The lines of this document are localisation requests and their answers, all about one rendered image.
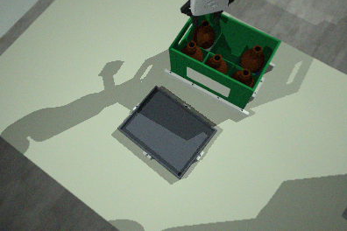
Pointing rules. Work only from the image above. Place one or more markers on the grey square tray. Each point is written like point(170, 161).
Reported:
point(168, 131)

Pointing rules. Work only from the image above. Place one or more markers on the green plastic crate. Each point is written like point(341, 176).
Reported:
point(232, 39)

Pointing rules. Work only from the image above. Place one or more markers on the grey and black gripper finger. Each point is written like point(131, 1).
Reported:
point(185, 10)
point(217, 14)

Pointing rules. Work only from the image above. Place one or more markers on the brown glass bottle with white label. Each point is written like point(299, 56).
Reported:
point(204, 36)

